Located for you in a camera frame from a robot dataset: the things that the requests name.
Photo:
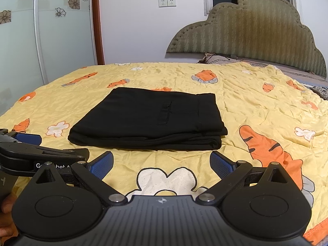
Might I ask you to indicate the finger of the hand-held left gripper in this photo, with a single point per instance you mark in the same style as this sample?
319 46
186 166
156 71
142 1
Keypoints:
29 139
64 153

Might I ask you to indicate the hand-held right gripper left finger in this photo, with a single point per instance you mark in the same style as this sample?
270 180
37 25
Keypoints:
101 164

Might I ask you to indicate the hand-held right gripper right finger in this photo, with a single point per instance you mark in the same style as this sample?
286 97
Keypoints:
221 164

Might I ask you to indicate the black pants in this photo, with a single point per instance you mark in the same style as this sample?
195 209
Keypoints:
143 117

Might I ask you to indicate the person's left hand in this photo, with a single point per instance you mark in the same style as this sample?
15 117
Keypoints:
6 210

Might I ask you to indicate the yellow carrot print blanket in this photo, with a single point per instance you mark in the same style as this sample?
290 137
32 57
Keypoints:
243 102

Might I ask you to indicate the floral frosted wardrobe door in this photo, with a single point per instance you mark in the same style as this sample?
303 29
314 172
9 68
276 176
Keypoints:
18 43
66 30

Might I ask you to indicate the grey patterned cloth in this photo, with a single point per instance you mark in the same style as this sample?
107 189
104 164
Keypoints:
321 92

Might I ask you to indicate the olive padded headboard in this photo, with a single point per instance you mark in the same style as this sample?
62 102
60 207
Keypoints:
251 30

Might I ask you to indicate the brown wooden wardrobe frame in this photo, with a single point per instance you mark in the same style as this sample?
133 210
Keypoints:
98 30

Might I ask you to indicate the white wall socket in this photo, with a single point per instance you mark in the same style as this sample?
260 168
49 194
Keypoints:
162 2
172 2

